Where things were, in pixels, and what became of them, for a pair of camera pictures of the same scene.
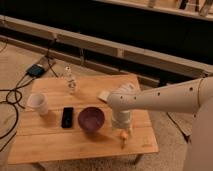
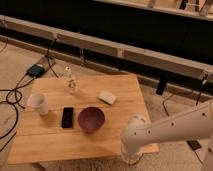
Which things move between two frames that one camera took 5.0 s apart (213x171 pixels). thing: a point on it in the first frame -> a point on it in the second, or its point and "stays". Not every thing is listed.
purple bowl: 91,119 stays
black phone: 67,117 stays
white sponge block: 103,96 stays
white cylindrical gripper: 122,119 -> 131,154
